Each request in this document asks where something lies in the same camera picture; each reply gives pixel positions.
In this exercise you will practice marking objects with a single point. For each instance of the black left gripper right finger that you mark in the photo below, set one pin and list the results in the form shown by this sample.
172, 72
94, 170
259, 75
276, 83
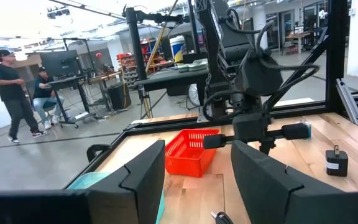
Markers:
269, 193

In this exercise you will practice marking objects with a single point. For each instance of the black standing desk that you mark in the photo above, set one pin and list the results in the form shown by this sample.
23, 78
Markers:
70, 84

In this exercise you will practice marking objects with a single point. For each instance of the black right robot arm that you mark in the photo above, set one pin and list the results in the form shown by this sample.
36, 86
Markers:
228, 46

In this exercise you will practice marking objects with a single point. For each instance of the dark green container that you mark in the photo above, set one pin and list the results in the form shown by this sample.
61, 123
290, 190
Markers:
336, 161

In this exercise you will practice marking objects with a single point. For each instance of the black computer monitor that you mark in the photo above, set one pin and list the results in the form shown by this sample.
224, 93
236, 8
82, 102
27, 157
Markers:
59, 63

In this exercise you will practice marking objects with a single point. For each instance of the person seated at desk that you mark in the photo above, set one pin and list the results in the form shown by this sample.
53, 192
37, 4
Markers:
43, 93

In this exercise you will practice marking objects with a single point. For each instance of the teal translucent plastic bin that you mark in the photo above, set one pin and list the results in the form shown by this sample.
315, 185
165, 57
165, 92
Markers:
85, 181

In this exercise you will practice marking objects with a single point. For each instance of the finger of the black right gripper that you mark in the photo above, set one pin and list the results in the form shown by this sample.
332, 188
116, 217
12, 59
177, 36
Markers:
266, 146

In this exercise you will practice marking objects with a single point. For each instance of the black rig frame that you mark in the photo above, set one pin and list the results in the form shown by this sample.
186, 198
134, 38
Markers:
336, 62

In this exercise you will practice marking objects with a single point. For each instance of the black car key fob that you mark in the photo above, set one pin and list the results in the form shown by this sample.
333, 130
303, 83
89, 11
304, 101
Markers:
222, 218

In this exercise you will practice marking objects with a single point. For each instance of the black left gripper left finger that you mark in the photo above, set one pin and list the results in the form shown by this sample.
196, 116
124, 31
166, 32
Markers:
129, 193

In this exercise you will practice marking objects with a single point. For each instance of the black computer tower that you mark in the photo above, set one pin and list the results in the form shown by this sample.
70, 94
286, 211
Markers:
119, 96

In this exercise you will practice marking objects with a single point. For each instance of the person with cap standing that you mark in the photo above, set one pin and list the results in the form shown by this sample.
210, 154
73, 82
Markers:
9, 87

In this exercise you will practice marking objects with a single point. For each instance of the silver aluminium bracket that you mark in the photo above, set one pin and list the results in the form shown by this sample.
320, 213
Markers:
350, 101

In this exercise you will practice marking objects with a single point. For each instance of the red plastic basket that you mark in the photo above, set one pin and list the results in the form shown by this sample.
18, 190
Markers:
186, 158

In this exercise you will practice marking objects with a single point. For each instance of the black work table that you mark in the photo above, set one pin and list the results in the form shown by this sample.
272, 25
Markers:
172, 77

